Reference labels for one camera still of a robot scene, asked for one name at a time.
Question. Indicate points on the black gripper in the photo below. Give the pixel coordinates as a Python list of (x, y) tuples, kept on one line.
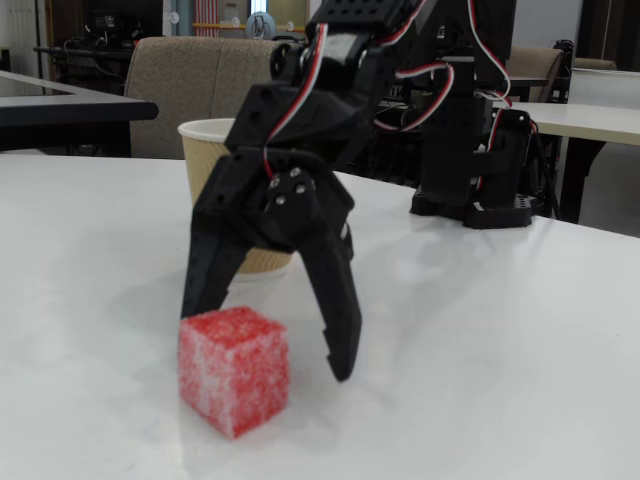
[(245, 200)]

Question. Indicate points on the red foam cube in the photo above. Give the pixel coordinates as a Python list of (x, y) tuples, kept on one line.
[(232, 370)]

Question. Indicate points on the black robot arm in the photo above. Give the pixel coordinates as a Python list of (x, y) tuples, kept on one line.
[(450, 150)]

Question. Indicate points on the beige paper cup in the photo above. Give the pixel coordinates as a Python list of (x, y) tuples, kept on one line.
[(205, 150)]

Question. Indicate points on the beige upholstered chair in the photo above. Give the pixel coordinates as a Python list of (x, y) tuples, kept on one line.
[(190, 80)]

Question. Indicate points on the blue round sign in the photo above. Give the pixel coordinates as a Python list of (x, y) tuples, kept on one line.
[(259, 25)]

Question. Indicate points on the dark table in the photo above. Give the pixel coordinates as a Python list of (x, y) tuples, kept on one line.
[(75, 107)]

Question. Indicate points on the dark cluttered desk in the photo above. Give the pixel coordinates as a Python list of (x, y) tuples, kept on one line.
[(80, 55)]

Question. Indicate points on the black monitor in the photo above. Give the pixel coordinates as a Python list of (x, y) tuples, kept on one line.
[(122, 15)]

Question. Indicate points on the white radiator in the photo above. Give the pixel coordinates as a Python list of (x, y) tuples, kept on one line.
[(22, 35)]

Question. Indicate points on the white table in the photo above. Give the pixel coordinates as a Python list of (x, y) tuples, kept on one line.
[(585, 122)]

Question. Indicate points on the beige chair with dark frame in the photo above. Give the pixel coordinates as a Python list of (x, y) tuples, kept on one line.
[(537, 65)]

